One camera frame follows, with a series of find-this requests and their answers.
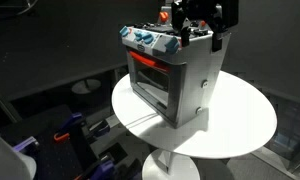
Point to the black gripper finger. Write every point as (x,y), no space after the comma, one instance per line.
(217,41)
(185,35)

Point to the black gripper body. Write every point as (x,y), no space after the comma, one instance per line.
(203,10)

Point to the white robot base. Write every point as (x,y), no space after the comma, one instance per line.
(8,160)

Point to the small orange stove button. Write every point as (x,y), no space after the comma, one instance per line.
(202,23)

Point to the single blue stove knob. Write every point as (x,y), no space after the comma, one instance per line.
(172,45)
(124,31)

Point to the large orange stove knob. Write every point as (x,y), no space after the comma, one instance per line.
(163,16)

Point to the paired blue stove knobs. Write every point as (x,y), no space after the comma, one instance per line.
(144,37)

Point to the grey toy stove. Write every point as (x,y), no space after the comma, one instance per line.
(190,83)

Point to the white round table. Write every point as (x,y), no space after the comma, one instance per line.
(236,126)

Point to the grey round floor disc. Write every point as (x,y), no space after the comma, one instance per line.
(86,86)

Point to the dark storage shelf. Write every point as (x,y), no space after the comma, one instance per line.
(291,130)

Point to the black grey clamp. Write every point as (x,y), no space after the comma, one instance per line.
(99,128)

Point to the white table base disc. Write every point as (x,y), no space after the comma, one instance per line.
(170,166)

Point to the purple clamp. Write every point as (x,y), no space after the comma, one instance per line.
(103,166)
(72,120)
(25,145)

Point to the orange clamp tip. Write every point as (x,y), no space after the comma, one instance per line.
(61,137)

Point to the black mounting board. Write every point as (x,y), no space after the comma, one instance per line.
(53,156)

